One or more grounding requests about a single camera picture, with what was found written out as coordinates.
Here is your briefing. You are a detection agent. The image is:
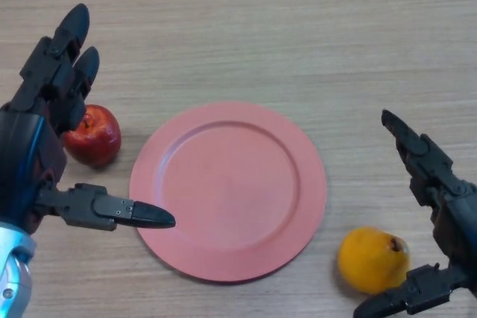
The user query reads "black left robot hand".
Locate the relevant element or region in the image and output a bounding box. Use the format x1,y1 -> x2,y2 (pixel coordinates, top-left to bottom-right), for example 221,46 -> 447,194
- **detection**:
0,3 -> 177,237

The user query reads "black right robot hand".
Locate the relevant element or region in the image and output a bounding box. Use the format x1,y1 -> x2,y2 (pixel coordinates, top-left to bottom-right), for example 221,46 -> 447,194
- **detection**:
353,109 -> 477,318

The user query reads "yellow pear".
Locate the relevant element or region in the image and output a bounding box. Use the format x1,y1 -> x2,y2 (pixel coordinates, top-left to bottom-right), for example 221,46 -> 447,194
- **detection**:
337,226 -> 411,295

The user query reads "pink round plate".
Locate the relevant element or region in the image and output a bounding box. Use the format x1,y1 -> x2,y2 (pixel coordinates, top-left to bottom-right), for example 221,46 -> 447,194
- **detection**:
129,101 -> 328,283

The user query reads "red apple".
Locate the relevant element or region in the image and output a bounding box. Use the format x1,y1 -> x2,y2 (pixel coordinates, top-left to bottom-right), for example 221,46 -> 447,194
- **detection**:
61,104 -> 122,168

